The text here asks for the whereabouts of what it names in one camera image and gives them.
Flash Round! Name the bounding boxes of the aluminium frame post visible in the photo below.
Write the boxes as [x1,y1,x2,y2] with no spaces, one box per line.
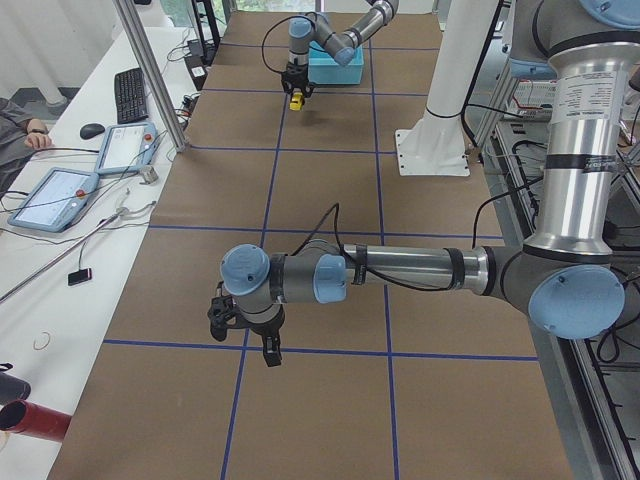
[113,0,187,153]

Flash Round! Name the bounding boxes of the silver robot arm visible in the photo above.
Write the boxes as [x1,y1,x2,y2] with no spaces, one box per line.
[208,1,639,366]
[280,1,399,110]

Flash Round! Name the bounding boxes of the black computer mouse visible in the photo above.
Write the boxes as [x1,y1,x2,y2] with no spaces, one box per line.
[79,123,106,140]

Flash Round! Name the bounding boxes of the seated person's hand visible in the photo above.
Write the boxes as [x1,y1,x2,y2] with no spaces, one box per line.
[24,118,52,150]

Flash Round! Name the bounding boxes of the white pedestal column base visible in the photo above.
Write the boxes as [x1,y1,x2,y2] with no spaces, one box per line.
[395,0,501,177]

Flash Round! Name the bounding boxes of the light blue plastic bin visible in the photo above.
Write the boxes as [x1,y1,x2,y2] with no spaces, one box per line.
[308,42,364,85]

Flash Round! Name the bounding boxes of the aluminium side frame rack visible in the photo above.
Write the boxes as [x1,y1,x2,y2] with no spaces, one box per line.
[485,71,639,479]

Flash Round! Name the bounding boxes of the upper teach pendant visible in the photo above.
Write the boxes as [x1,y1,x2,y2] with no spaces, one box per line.
[94,122,159,176]

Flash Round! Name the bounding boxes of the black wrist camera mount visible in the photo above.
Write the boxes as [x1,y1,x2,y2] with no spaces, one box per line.
[207,281,247,342]

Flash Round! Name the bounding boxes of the yellow beetle toy car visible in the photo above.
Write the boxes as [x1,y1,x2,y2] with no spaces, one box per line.
[289,92,305,111]

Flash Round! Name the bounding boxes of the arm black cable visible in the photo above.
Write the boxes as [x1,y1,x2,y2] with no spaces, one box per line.
[289,201,539,291]

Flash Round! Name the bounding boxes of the small black sensor device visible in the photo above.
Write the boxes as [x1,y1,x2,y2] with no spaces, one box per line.
[67,268,93,286]

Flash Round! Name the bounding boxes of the black keyboard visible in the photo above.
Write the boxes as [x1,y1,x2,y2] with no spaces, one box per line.
[114,68,148,124]

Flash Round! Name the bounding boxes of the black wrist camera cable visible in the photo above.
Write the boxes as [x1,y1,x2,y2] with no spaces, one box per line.
[261,13,321,76]

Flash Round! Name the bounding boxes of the long metal rod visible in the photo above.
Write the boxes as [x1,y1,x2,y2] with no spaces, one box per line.
[0,207,128,304]

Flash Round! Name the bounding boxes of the teach pendant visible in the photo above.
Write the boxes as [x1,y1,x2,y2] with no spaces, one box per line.
[8,167,100,233]
[94,122,159,176]

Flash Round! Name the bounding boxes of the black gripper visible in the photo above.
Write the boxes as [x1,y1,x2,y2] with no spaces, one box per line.
[240,307,285,367]
[281,62,313,96]

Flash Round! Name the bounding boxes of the lower teach pendant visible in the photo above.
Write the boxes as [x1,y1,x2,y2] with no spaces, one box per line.
[8,167,100,233]

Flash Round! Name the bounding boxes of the red bottle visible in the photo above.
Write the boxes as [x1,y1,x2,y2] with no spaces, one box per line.
[1,400,72,443]

